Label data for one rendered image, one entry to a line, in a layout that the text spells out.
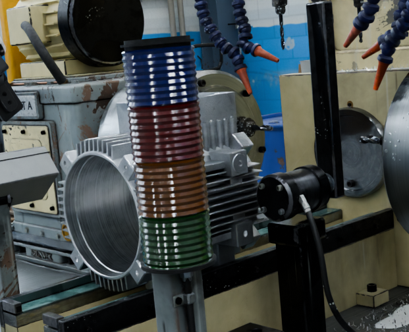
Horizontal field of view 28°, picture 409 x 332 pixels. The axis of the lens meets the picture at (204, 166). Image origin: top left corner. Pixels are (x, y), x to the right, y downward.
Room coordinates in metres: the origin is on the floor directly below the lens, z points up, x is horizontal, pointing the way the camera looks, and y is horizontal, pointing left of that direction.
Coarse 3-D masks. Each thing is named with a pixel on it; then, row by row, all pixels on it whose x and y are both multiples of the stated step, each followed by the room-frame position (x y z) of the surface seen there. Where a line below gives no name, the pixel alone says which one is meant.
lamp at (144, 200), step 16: (192, 160) 0.66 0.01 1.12; (144, 176) 0.66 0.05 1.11; (160, 176) 0.65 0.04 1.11; (176, 176) 0.65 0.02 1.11; (192, 176) 0.65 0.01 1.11; (144, 192) 0.66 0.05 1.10; (160, 192) 0.65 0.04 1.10; (176, 192) 0.65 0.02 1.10; (192, 192) 0.65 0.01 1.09; (144, 208) 0.66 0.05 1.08; (160, 208) 0.65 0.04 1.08; (176, 208) 0.65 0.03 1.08; (192, 208) 0.65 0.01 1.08
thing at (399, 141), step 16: (400, 96) 1.03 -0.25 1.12; (400, 112) 1.02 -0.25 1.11; (384, 128) 1.03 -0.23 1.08; (400, 128) 1.01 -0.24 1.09; (384, 144) 1.02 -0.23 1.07; (400, 144) 1.00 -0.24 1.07; (384, 160) 1.02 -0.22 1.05; (400, 160) 1.00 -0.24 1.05; (384, 176) 1.02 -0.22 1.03; (400, 176) 1.00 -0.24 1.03; (400, 192) 1.01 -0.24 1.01; (400, 208) 1.02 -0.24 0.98; (400, 224) 1.04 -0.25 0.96
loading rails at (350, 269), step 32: (256, 224) 1.26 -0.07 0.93; (352, 224) 1.20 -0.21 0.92; (384, 224) 1.26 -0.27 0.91; (256, 256) 1.06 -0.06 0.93; (352, 256) 1.20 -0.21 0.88; (384, 256) 1.25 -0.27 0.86; (64, 288) 1.02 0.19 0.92; (96, 288) 1.01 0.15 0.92; (224, 288) 1.02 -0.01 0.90; (256, 288) 1.06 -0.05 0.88; (352, 288) 1.20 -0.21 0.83; (384, 288) 1.25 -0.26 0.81; (0, 320) 0.96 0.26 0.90; (32, 320) 0.95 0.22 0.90; (64, 320) 0.86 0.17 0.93; (96, 320) 0.89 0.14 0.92; (128, 320) 0.92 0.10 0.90; (224, 320) 1.02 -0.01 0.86; (256, 320) 1.06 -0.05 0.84
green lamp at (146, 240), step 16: (208, 208) 0.68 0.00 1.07; (144, 224) 0.66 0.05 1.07; (160, 224) 0.65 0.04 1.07; (176, 224) 0.65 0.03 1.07; (192, 224) 0.65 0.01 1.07; (208, 224) 0.67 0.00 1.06; (144, 240) 0.66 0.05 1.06; (160, 240) 0.65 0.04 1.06; (176, 240) 0.65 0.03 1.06; (192, 240) 0.65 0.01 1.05; (208, 240) 0.67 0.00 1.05; (144, 256) 0.66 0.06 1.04; (160, 256) 0.65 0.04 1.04; (176, 256) 0.65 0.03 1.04; (192, 256) 0.65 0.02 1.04; (208, 256) 0.66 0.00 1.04
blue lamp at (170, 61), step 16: (160, 48) 0.65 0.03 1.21; (176, 48) 0.65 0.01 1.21; (192, 48) 0.67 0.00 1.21; (128, 64) 0.66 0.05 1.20; (144, 64) 0.65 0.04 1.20; (160, 64) 0.65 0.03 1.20; (176, 64) 0.65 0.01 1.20; (192, 64) 0.67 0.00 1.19; (128, 80) 0.66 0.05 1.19; (144, 80) 0.65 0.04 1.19; (160, 80) 0.65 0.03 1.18; (176, 80) 0.65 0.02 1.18; (192, 80) 0.66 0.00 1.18; (128, 96) 0.66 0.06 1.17; (144, 96) 0.65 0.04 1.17; (160, 96) 0.65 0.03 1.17; (176, 96) 0.65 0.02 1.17; (192, 96) 0.66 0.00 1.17
